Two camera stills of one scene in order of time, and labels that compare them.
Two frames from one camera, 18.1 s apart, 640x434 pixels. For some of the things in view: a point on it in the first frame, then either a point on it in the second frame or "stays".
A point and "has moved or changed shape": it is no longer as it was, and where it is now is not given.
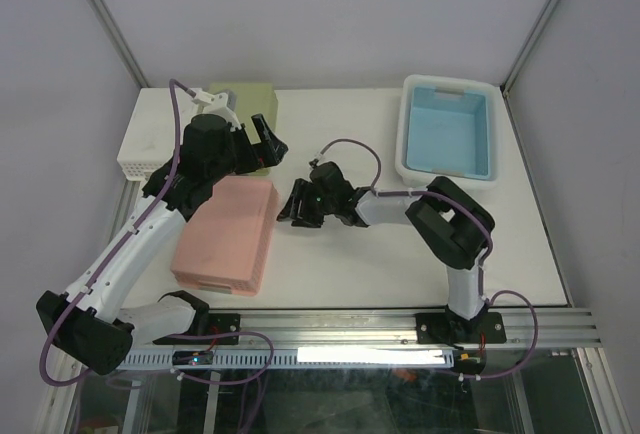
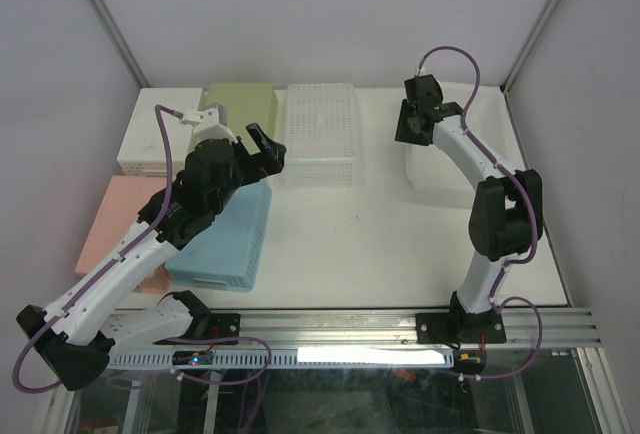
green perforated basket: x=252 y=99 stays
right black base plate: x=450 y=328 stays
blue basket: x=447 y=131 has moved or changed shape
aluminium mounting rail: x=361 y=331 stays
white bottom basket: x=419 y=178 -> x=431 y=174
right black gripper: x=301 y=191 -> x=403 y=134
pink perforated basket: x=226 y=246 -> x=114 y=214
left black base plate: x=218 y=323 stays
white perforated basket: x=149 y=146 stays
